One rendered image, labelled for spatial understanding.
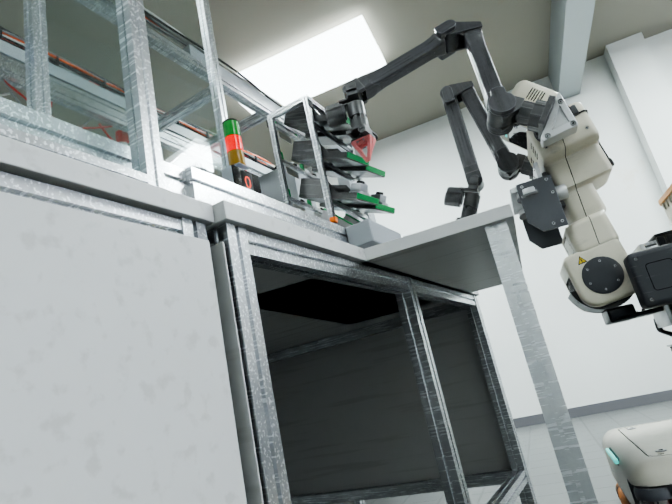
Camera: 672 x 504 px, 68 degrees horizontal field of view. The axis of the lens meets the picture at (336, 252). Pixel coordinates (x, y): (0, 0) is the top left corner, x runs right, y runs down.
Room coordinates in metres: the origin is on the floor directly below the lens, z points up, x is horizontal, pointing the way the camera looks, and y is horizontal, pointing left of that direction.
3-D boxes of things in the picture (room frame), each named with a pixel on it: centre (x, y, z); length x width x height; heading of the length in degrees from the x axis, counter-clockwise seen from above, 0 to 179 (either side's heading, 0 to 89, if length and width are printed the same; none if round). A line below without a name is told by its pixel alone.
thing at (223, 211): (1.66, 0.44, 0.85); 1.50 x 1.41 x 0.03; 153
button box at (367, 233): (1.29, -0.11, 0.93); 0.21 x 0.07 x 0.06; 153
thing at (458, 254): (1.52, -0.18, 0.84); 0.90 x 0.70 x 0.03; 162
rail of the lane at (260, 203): (1.14, 0.03, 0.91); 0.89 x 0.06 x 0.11; 153
